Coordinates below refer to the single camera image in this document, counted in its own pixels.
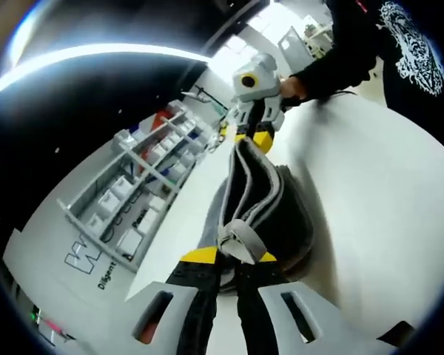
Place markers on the grey towel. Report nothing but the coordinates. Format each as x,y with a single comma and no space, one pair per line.
281,207

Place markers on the person's right hand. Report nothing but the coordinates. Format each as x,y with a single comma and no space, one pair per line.
292,88

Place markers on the yellow black device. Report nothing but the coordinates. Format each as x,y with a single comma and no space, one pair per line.
223,129

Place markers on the grey cabinet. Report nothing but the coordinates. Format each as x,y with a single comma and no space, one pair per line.
292,48

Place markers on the grey metal shelf unit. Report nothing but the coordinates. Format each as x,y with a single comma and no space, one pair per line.
144,166

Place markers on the row of white storage boxes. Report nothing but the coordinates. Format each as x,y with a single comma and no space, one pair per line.
120,186

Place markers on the person's black printed sweatshirt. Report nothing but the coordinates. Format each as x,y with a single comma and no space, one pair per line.
399,37

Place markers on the pink-tipped pole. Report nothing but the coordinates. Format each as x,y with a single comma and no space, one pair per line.
53,325

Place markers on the ceiling light strip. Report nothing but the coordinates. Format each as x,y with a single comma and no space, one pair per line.
96,50

